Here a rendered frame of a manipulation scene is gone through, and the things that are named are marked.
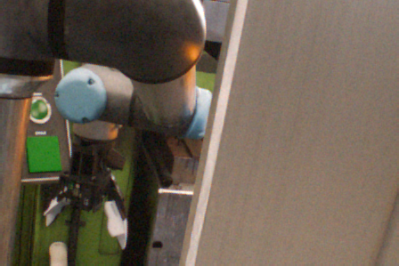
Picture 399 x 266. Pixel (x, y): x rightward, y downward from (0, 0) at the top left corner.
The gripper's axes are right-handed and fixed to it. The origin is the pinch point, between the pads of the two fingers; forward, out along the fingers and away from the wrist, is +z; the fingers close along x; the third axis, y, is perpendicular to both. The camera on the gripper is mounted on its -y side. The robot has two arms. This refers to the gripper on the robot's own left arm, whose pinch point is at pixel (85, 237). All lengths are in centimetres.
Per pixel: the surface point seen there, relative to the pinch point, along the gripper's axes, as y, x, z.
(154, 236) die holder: -36.5, 4.4, 14.4
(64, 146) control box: -19.9, -14.6, -8.5
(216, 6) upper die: -45, 8, -42
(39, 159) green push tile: -13.6, -17.3, -6.6
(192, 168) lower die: -45.4, 9.0, -2.0
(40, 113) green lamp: -18.1, -20.3, -14.9
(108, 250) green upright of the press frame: -52, -11, 30
